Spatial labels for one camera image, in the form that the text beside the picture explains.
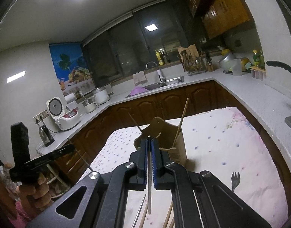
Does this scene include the wooden chopstick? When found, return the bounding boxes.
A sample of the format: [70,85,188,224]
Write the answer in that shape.
[172,98,189,148]
[162,202,173,228]
[139,203,148,228]

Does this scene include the steel chopstick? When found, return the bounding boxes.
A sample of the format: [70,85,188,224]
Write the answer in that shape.
[131,194,146,228]
[147,136,152,215]

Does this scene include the steel kitchen sink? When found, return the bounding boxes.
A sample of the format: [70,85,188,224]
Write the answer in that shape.
[126,76,184,98]

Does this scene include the left hand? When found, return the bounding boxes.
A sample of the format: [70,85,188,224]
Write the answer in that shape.
[16,173,53,218]

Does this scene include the steel fork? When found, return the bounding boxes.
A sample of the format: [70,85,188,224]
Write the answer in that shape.
[231,172,241,191]

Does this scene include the steel chopstick on cloth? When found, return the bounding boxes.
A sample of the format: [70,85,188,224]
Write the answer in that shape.
[131,194,146,228]

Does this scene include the steel electric kettle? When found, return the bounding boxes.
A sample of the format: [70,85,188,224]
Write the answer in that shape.
[38,125,55,147]

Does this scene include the wooden chopstick on cloth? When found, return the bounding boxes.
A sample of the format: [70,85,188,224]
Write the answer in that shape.
[139,203,148,228]

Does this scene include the floral white table cloth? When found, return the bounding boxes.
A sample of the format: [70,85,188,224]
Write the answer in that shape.
[89,107,288,227]

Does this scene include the white rice cooker open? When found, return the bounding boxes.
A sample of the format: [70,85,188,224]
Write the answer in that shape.
[46,97,80,131]

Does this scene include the wooden utensil holder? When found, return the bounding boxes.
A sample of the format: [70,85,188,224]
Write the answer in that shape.
[134,117,187,166]

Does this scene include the paper towel roll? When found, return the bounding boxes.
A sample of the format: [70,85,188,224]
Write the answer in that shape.
[65,93,76,104]

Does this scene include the small white pot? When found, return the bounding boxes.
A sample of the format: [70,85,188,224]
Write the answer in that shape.
[83,98,98,113]

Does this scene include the large white cooker pot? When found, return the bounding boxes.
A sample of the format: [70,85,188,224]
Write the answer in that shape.
[92,86,110,105]

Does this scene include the lower wooden cabinets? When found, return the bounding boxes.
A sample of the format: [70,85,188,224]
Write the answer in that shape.
[56,81,289,183]

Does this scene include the wooden cabinets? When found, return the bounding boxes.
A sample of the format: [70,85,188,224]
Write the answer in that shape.
[187,0,252,39]
[56,81,289,183]

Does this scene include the tropical fruit poster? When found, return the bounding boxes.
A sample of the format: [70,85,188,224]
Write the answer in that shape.
[49,43,95,96]

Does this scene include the purple basin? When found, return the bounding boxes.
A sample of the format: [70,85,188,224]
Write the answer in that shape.
[130,86,148,96]

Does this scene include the hanging dish cloth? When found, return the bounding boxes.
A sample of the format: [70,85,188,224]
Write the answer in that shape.
[132,71,147,86]

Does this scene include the translucent plastic cup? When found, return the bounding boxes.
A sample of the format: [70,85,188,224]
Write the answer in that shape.
[231,59,242,76]

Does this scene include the chrome faucet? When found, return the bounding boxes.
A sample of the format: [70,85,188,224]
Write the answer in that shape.
[145,61,158,71]

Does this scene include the dish drying rack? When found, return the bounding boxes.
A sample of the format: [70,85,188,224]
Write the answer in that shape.
[183,55,207,76]

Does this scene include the steel pot upside down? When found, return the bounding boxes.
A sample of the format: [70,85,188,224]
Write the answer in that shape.
[219,52,236,73]

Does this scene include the green oil bottle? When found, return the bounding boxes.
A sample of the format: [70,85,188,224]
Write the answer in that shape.
[253,50,261,67]

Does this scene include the wooden cutting board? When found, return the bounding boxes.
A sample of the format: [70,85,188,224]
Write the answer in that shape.
[177,44,200,63]

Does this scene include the dark window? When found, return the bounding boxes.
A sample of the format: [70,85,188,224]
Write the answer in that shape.
[81,0,203,87]

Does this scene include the yellow detergent bottle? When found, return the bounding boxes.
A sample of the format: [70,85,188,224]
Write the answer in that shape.
[155,51,165,66]

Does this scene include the upper wooden cabinets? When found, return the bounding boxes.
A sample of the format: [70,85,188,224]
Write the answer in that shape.
[187,0,252,39]

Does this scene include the wall power socket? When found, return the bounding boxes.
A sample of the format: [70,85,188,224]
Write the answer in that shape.
[33,110,50,124]

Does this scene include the black wok handle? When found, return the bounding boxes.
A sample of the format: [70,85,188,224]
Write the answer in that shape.
[266,61,291,74]

